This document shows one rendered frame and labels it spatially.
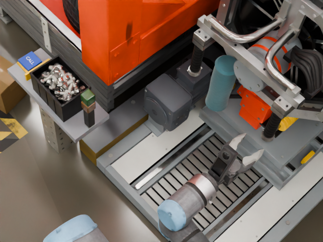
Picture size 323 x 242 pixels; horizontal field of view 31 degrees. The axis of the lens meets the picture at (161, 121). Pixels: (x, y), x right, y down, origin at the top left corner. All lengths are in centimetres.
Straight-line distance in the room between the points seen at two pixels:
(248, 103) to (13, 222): 111
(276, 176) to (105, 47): 96
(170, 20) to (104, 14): 41
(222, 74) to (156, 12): 34
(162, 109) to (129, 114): 31
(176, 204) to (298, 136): 105
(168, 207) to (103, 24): 67
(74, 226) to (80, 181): 137
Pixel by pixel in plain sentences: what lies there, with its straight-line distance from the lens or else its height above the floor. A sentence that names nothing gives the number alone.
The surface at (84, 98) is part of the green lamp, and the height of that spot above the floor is 66.
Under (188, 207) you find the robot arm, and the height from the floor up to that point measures 85.
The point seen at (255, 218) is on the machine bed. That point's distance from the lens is 253.
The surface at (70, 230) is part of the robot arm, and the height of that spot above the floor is 120.
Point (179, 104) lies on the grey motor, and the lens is 234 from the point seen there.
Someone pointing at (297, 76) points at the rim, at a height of 69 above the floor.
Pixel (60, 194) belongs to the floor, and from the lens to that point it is 259.
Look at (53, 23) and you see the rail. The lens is 260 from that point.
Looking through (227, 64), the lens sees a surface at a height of 74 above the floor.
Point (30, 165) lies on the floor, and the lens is 267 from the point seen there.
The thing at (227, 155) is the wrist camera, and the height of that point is 91.
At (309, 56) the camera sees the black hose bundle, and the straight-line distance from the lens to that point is 176.
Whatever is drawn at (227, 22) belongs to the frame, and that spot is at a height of 77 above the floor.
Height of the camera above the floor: 237
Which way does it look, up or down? 59 degrees down
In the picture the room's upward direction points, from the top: 8 degrees clockwise
